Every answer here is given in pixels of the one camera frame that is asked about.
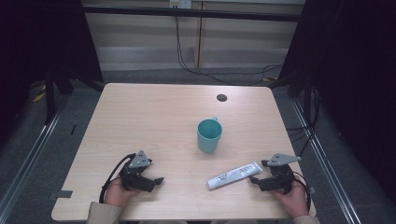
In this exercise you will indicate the black round table grommet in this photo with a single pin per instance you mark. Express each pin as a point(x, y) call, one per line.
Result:
point(221, 98)

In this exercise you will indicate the black curtain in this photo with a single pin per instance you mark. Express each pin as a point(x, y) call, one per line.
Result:
point(351, 77)
point(40, 40)

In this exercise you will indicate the person's right beige sleeve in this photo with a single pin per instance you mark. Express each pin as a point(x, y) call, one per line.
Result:
point(306, 220)

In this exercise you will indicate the person's left hand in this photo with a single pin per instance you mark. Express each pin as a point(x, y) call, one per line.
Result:
point(115, 194)

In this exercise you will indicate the black metal stand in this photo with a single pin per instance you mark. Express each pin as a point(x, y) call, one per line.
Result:
point(49, 96)

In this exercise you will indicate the teal plastic cup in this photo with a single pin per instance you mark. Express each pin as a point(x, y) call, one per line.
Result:
point(209, 137)

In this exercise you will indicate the white toothpaste tube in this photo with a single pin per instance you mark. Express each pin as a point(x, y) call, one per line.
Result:
point(233, 175)

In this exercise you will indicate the person's right hand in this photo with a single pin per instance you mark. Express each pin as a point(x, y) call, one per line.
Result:
point(295, 200)

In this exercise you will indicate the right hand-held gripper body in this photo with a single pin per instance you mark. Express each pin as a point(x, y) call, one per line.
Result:
point(278, 182)

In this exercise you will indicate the yellow floor tape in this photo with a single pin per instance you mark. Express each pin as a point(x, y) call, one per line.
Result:
point(39, 97)

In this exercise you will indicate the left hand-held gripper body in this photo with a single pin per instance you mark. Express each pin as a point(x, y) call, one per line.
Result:
point(137, 182)

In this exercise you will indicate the person's left beige sleeve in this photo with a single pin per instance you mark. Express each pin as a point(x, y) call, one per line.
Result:
point(104, 214)

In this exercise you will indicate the person's beige sleeve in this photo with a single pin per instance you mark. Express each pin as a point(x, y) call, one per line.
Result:
point(104, 214)
point(306, 220)

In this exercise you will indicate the metal floor rail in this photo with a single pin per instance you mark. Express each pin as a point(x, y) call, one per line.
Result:
point(34, 146)
point(323, 158)

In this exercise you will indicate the black horizontal bar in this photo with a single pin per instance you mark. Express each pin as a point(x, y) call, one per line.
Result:
point(193, 13)

